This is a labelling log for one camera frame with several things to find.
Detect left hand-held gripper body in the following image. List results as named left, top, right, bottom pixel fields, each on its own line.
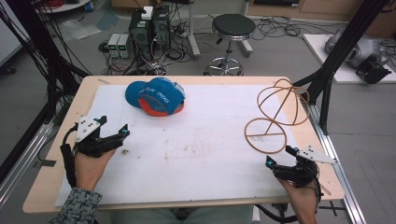
left=74, top=115, right=126, bottom=159

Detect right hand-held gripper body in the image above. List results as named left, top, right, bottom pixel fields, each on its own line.
left=274, top=145, right=340, bottom=189

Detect person's right hand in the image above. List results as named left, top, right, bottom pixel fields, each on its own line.
left=277, top=178, right=319, bottom=217

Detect person's left hand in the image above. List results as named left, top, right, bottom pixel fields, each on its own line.
left=73, top=148, right=118, bottom=192

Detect blue and orange cap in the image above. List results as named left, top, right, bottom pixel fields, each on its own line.
left=124, top=77, right=187, bottom=118

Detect white table mat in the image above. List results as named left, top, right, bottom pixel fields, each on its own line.
left=54, top=83, right=301, bottom=208

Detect grey power supply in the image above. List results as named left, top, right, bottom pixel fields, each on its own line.
left=106, top=33, right=121, bottom=59
left=117, top=33, right=134, bottom=59

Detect clear plastic sheet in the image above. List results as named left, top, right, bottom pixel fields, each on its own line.
left=57, top=18, right=102, bottom=42

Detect black computer tower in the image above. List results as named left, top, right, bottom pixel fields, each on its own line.
left=151, top=6, right=172, bottom=52
left=128, top=10, right=154, bottom=61

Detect person's legs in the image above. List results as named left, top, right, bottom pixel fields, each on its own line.
left=110, top=204, right=255, bottom=224

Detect teal sheet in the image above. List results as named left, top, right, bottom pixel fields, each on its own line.
left=94, top=10, right=120, bottom=32

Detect white floor platform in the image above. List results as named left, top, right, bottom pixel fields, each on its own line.
left=302, top=33, right=396, bottom=84

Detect white box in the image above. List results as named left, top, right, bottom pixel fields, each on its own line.
left=141, top=6, right=154, bottom=21

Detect white round table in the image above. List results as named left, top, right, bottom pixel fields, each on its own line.
left=34, top=0, right=92, bottom=14

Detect grey table leg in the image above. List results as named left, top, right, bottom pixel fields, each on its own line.
left=186, top=0, right=202, bottom=61

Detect grey robot head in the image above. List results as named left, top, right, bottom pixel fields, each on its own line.
left=324, top=27, right=392, bottom=85

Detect black round stool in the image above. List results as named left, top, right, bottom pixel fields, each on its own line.
left=204, top=12, right=257, bottom=77

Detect black wrist strap cable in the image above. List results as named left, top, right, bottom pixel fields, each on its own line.
left=60, top=122, right=78, bottom=189

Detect aluminium rail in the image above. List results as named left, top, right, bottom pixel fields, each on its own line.
left=306, top=102, right=368, bottom=224
left=0, top=119, right=60, bottom=206

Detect wooden ring hat stand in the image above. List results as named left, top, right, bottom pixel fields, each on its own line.
left=244, top=77, right=312, bottom=155

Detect tangled cables by computers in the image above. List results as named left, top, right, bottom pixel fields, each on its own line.
left=99, top=40, right=194, bottom=77

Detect black frame post with cables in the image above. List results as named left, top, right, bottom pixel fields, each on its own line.
left=0, top=0, right=92, bottom=185

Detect black floor cables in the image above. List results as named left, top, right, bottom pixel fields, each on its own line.
left=251, top=15, right=349, bottom=42

